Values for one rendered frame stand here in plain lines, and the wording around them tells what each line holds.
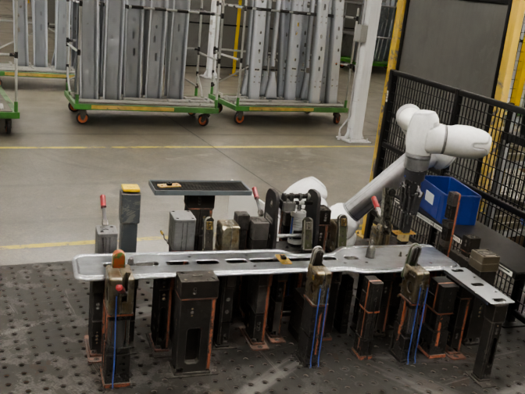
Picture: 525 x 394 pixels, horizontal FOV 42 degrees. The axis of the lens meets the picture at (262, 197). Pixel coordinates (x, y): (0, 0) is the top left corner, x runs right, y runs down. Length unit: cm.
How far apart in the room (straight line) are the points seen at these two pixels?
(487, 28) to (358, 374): 293
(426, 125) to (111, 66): 704
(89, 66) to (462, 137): 711
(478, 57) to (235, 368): 308
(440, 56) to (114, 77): 513
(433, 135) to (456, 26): 260
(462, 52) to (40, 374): 358
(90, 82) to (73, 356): 699
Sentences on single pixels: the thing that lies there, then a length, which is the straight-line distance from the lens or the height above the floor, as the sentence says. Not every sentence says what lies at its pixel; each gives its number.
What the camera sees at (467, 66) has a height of 153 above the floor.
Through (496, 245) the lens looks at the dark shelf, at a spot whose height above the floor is 103.
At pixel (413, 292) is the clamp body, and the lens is 239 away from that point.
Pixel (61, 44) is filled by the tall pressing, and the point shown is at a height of 70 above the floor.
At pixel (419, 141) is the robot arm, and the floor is 145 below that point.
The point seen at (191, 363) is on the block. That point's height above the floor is 74.
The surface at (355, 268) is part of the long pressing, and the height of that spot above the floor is 100.
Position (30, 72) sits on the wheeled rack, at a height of 28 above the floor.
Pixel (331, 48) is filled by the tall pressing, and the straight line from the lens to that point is 1059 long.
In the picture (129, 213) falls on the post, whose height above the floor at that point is 107.
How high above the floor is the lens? 190
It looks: 17 degrees down
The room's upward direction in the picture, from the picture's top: 6 degrees clockwise
